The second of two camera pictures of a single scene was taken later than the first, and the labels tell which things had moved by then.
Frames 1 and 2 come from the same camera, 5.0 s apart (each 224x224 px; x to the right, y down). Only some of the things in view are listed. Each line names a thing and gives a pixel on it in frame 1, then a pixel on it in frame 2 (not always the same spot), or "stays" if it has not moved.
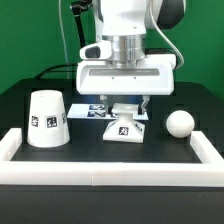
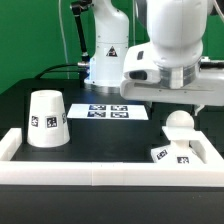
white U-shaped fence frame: x=209 y=172 stays
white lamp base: x=125 y=129 → x=186 y=146
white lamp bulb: x=180 y=124 stays
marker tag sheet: x=98 y=111 stays
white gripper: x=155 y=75 → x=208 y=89
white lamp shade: x=47 y=122 stays
